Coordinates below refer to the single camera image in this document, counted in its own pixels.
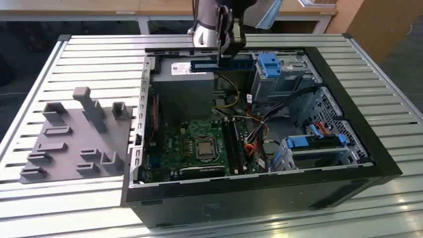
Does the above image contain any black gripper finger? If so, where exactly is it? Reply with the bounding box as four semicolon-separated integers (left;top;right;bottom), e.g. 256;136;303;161
231;17;247;55
215;4;236;59

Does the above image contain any blue RAM stick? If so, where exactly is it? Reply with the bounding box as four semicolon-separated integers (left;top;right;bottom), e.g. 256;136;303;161
191;59;256;73

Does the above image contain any tall blue drive carrier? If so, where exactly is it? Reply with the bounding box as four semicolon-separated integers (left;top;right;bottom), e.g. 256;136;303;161
259;53;282;78

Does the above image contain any silver drive bay cage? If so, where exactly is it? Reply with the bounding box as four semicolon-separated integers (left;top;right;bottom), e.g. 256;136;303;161
250;53;324;110

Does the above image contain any grey power supply unit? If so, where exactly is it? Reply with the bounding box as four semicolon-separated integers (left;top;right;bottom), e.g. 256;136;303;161
150;59;216;120

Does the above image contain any CPU socket metal cover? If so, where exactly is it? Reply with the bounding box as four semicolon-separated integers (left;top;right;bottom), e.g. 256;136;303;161
194;135;218;161

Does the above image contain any wooden cabinet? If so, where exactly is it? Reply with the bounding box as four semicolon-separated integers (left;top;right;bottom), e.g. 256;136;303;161
326;0;423;64

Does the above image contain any round grey case speaker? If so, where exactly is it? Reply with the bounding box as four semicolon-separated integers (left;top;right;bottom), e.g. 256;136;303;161
263;140;283;160

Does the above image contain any silver CPU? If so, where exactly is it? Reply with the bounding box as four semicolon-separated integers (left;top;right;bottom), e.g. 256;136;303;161
198;142;214;156

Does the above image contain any flat blue disk carrier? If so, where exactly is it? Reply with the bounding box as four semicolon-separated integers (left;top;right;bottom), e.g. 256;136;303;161
284;135;347;151

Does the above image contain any green motherboard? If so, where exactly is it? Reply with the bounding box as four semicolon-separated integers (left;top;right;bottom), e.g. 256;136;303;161
143;118;266;182

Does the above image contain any black expansion card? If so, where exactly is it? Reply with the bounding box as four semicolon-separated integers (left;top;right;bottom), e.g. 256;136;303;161
179;165;230;178

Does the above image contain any silver disk bay cage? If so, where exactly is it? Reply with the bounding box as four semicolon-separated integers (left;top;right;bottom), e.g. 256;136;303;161
271;135;363;172

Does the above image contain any black PC case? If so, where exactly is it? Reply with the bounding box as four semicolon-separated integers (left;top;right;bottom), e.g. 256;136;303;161
120;46;403;229

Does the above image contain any grey parts rack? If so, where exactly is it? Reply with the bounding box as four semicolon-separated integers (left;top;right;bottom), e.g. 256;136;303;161
19;86;135;184

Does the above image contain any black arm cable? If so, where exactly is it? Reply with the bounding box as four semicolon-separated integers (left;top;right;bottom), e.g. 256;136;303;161
192;0;200;28

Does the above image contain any yellow wire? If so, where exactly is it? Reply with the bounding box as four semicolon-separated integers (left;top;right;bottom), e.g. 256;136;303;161
212;75;240;110

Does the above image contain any thick black cable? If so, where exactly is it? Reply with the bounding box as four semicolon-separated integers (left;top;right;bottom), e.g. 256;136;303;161
260;85;324;122

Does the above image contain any thin red wire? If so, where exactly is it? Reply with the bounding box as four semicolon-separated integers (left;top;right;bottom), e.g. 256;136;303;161
147;95;159;147

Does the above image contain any red data cable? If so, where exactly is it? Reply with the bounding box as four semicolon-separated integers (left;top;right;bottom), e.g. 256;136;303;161
310;122;336;138

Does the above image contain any orange wire bundle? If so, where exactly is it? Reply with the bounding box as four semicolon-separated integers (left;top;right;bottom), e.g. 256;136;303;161
243;109;270;159

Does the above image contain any wooden desk white frame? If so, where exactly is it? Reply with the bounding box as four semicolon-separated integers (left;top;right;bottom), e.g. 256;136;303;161
0;0;339;35

